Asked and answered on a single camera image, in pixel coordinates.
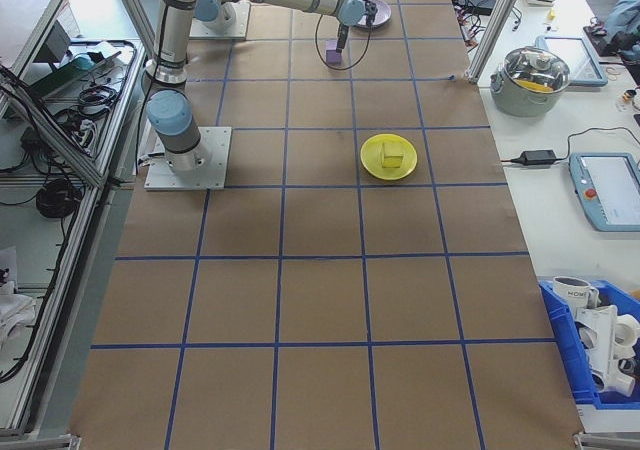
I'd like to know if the purple foam block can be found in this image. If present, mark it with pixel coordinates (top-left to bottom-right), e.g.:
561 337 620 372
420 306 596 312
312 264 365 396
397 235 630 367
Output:
324 39 345 67

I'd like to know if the yellow foam block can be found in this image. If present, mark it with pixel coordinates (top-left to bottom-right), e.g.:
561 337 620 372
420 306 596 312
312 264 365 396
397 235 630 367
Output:
380 142 405 169

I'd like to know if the purple plate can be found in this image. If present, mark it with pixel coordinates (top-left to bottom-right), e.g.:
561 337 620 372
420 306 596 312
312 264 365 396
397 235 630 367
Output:
352 0 394 30

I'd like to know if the yellow plate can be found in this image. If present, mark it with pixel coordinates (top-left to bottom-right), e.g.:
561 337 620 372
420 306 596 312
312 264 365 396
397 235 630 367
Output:
360 133 419 183

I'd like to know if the glass pot lid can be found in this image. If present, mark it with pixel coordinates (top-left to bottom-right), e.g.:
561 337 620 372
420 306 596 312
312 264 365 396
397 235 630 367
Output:
502 45 571 95

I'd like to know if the steel cooking pot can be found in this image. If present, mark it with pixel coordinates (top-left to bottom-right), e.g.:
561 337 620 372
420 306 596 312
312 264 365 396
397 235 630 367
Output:
489 45 572 118

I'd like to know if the light blue teach pendant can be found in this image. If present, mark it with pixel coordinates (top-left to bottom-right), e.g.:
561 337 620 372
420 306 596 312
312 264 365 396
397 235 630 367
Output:
567 152 640 232
534 34 610 89

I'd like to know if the green circuit board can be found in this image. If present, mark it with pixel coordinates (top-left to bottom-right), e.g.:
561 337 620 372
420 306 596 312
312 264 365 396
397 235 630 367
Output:
29 39 124 101

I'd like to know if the person in blue-grey jacket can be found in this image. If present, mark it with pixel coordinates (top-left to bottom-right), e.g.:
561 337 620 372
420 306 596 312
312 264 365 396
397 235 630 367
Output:
602 0 640 64

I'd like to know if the white mug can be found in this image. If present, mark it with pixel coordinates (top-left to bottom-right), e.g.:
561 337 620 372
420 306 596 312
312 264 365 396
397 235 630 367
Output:
552 275 600 311

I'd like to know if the blue plastic bin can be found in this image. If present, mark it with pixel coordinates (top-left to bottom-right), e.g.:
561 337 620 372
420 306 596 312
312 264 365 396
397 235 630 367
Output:
538 279 640 411

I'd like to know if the white plastic pipe assembly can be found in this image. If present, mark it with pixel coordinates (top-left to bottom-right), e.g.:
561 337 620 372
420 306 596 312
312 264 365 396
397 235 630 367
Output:
574 304 640 399

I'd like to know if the white cloth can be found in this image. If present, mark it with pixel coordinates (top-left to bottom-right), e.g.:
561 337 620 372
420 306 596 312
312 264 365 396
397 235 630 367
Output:
0 247 39 351

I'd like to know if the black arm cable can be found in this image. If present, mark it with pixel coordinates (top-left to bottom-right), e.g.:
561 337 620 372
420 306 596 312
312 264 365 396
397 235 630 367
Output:
313 12 374 71

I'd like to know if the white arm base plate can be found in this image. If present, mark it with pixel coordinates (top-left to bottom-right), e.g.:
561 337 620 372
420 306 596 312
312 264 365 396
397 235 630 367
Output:
143 126 234 191
187 0 251 41

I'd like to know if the aluminium frame post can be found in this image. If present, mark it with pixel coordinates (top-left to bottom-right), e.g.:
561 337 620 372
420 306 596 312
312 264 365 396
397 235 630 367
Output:
467 0 532 86

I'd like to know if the black cable bundle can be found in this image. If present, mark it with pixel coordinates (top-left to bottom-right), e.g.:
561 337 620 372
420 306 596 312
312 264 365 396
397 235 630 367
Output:
35 177 84 219

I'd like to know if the V-shaped metal bar frame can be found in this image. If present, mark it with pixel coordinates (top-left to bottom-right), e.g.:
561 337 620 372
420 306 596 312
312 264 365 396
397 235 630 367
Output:
0 0 156 439

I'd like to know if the aluminium profile rail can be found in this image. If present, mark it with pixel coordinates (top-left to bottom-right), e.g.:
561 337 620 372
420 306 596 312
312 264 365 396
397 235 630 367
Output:
572 432 640 450
0 432 81 450

